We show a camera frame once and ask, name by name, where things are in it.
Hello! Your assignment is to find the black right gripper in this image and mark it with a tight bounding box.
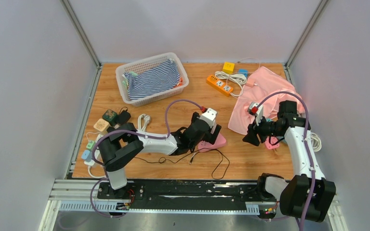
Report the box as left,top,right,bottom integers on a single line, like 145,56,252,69
242,114,282,146

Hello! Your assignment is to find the pink triangular socket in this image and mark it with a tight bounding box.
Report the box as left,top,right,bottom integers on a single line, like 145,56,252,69
198,133,227,152

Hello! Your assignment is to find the pink plug adapter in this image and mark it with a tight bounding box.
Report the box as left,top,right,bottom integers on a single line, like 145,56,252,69
264,139,280,150

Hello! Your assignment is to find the orange USB power strip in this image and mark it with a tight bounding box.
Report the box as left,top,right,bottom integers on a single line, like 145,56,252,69
206,75,233,97

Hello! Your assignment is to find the pink USB charger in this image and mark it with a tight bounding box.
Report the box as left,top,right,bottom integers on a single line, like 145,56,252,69
245,79,256,87

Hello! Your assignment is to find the yellow cube socket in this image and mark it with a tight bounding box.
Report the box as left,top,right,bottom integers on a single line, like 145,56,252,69
222,62,235,74

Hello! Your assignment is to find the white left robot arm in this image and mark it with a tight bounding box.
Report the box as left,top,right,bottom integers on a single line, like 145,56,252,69
94,108,222,199

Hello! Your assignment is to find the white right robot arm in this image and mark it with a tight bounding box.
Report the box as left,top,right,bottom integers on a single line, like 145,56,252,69
243,101,336,222

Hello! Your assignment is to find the dark green cube socket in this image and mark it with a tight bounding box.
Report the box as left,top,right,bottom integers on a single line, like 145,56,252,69
102,109,119,127

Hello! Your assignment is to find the beige cube socket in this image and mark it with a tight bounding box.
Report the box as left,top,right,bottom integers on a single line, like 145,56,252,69
93,118,111,135

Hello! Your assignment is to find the green plug adapter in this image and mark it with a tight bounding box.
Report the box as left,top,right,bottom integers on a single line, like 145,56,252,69
86,140,96,151

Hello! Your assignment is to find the light blue plug adapter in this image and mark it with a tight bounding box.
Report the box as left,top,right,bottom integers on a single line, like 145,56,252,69
81,150,92,162

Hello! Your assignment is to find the pink cloth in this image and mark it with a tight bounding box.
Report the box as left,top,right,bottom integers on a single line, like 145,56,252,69
228,66,304,135

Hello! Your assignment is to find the blue striped cloth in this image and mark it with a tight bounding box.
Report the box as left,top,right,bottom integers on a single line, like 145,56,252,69
122,59,183,101

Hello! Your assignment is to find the white plastic basket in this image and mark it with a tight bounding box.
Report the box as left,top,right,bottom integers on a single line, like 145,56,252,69
115,52,189,107

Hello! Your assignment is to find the black power adapter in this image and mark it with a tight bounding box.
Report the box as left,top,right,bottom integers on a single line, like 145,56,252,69
117,106,131,125

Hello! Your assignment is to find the white power strip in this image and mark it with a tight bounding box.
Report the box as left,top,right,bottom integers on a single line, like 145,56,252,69
83,134,104,167

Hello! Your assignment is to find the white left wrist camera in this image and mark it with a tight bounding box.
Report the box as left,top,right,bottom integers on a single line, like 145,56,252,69
199,108,218,128

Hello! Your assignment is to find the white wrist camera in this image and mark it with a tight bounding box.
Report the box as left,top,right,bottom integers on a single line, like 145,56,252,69
247,102,264,125
199,108,218,128

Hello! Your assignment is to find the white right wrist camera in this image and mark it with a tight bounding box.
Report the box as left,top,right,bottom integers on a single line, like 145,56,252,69
247,102,264,125

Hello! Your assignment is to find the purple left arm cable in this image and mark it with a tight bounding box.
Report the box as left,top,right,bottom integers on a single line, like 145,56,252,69
89,99,208,219

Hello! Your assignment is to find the black adapter cable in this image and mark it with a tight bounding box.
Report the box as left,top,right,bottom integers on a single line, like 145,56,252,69
133,148,231,180

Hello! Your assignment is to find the white bundled cord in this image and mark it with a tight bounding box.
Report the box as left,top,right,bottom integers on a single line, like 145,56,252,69
137,114,151,132

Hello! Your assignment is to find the white coiled power cord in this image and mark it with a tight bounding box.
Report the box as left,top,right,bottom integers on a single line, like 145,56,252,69
214,70,248,98

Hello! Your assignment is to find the white cord near yellow socket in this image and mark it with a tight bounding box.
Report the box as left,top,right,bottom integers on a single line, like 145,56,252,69
309,132,323,153

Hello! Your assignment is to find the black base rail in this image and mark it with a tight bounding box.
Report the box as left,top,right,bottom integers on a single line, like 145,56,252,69
94,179,276,213

